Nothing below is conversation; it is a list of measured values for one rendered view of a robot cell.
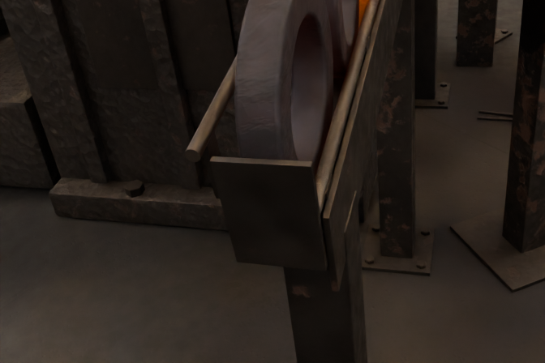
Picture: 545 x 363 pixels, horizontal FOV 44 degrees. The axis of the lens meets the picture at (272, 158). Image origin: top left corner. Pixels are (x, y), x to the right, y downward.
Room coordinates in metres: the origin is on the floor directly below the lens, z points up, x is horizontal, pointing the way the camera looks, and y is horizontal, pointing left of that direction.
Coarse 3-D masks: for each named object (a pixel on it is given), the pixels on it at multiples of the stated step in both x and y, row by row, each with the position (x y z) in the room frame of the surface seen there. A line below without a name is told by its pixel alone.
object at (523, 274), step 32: (544, 0) 0.92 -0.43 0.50; (544, 32) 0.92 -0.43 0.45; (544, 64) 0.92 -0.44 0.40; (544, 96) 0.92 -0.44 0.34; (512, 128) 0.97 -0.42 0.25; (544, 128) 0.92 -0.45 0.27; (512, 160) 0.96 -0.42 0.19; (544, 160) 0.92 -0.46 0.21; (512, 192) 0.95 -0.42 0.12; (544, 192) 0.92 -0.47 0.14; (480, 224) 1.01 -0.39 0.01; (512, 224) 0.95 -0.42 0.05; (544, 224) 0.93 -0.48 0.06; (480, 256) 0.92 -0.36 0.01; (512, 256) 0.91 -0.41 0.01; (544, 256) 0.90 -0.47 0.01; (512, 288) 0.83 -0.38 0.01
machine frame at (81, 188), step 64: (0, 0) 1.30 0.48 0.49; (64, 0) 1.26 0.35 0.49; (128, 0) 1.20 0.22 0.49; (192, 0) 1.16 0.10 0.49; (64, 64) 1.24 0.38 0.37; (128, 64) 1.21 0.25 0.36; (192, 64) 1.17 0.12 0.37; (64, 128) 1.29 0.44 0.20; (128, 128) 1.24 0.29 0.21; (192, 128) 1.18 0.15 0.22; (64, 192) 1.24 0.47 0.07; (128, 192) 1.19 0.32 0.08; (192, 192) 1.17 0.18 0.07
